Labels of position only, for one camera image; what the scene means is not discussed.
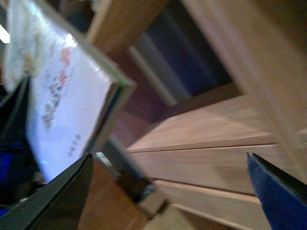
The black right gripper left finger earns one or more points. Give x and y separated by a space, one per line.
58 205

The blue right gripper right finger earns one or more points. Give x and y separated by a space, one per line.
283 198

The white illustrated book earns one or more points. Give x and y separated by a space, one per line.
76 92

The left wooden shelf cabinet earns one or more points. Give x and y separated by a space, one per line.
198 158

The dark blue shelved books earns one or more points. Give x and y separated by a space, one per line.
176 59

